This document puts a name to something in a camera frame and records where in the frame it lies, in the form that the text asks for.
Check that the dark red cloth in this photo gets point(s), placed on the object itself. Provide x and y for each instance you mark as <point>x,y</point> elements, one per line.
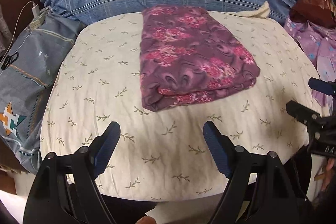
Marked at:
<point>319,12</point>

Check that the cream leaf-print pillow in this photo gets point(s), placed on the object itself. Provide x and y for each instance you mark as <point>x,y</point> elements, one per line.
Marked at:
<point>163,156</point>

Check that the white charger with cable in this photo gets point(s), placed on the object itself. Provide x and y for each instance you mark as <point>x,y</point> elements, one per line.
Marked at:
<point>34,11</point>

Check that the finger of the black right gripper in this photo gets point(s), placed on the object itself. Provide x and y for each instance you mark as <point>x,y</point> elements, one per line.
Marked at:
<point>302,114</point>

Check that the purple pink floral garment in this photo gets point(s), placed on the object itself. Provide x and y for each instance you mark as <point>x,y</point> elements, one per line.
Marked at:
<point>187,57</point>

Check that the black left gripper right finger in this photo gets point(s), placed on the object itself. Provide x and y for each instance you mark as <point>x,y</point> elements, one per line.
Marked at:
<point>260,188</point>

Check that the black binder clip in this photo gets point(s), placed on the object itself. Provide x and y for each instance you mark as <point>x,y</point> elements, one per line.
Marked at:
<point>9,59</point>

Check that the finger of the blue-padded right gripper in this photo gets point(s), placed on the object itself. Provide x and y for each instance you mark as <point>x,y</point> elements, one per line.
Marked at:
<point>324,87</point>

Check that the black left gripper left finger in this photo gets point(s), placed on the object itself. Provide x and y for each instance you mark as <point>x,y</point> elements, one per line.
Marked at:
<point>64,189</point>

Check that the lilac floral garment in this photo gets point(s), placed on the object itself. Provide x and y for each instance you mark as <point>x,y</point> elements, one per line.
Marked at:
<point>318,43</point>

